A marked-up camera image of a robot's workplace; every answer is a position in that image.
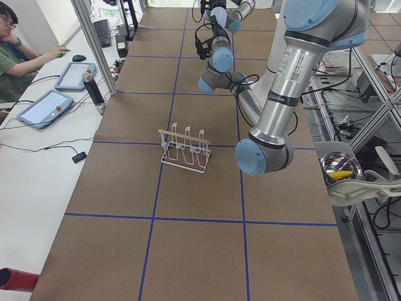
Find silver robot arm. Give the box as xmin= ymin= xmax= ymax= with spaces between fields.
xmin=195 ymin=1 xmax=370 ymax=176
xmin=203 ymin=0 xmax=256 ymax=33

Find black water bottle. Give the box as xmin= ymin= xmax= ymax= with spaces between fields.
xmin=82 ymin=72 xmax=105 ymax=106

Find small black adapter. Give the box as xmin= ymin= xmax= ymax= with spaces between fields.
xmin=72 ymin=152 xmax=87 ymax=164

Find far teach pendant tablet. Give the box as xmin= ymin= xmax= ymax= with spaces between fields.
xmin=54 ymin=62 xmax=96 ymax=91

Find teach pendant tablet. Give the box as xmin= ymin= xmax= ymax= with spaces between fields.
xmin=17 ymin=90 xmax=73 ymax=130
xmin=54 ymin=62 xmax=96 ymax=91

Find black computer mouse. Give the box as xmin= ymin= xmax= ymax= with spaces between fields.
xmin=71 ymin=55 xmax=86 ymax=62

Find near teach pendant tablet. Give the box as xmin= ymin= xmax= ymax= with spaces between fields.
xmin=17 ymin=90 xmax=73 ymax=130

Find black keyboard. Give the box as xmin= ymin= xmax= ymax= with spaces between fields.
xmin=92 ymin=19 xmax=112 ymax=48

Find seated person green shirt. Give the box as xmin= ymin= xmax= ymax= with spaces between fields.
xmin=0 ymin=3 xmax=69 ymax=103

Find red cylinder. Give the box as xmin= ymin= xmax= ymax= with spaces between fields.
xmin=1 ymin=267 xmax=39 ymax=292

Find white wire cup holder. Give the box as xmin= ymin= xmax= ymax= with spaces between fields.
xmin=158 ymin=122 xmax=211 ymax=174

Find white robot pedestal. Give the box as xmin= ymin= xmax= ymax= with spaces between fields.
xmin=252 ymin=0 xmax=287 ymax=107

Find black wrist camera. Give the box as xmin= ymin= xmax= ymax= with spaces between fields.
xmin=194 ymin=30 xmax=211 ymax=60

